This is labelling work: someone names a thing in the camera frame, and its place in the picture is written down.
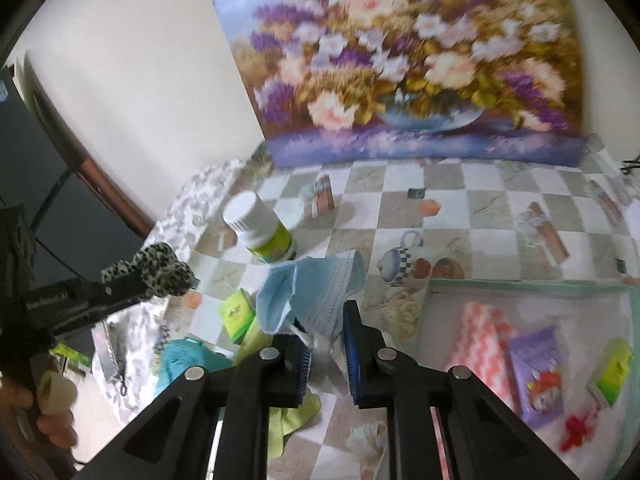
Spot leopard print scrunchie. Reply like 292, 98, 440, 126
101, 242, 200, 301

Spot yellow-green cloth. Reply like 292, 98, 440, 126
233, 316, 321, 461

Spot blue face mask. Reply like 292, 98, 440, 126
256, 250, 367, 340

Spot pink white fuzzy sock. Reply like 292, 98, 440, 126
448, 302, 518, 412

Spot purple wet wipes pack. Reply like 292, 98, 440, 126
508, 326, 564, 430

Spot green tissue pack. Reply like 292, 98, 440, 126
218, 289, 255, 342
588, 338, 634, 408

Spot person's left hand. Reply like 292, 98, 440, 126
1, 356, 78, 450

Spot teal plastic heart case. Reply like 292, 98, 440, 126
155, 338, 232, 396

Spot floral grey white cloth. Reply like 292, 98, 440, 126
92, 159, 247, 422

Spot white pill bottle green label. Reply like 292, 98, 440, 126
222, 191, 294, 264

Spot green rimmed white tray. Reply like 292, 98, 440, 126
416, 281, 639, 479

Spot checkered printed tablecloth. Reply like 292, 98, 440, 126
164, 142, 640, 480

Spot floral painting canvas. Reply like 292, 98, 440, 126
214, 0, 586, 167

